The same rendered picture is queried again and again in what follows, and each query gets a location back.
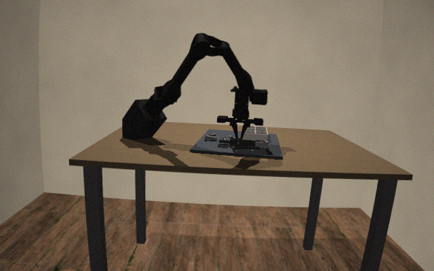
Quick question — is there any dark grey u-shaped fork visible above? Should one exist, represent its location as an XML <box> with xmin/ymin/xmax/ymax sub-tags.
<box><xmin>221</xmin><ymin>138</ymin><xmax>241</xmax><ymax>146</ymax></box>

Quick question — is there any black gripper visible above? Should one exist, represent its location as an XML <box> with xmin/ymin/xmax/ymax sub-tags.
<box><xmin>217</xmin><ymin>103</ymin><xmax>263</xmax><ymax>140</ymax></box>

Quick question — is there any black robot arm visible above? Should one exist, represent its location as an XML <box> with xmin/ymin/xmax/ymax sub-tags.
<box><xmin>143</xmin><ymin>33</ymin><xmax>268</xmax><ymax>117</ymax></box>

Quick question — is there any white compartment tray with metal parts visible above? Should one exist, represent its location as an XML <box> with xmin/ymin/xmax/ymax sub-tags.
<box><xmin>242</xmin><ymin>126</ymin><xmax>268</xmax><ymax>141</ymax></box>

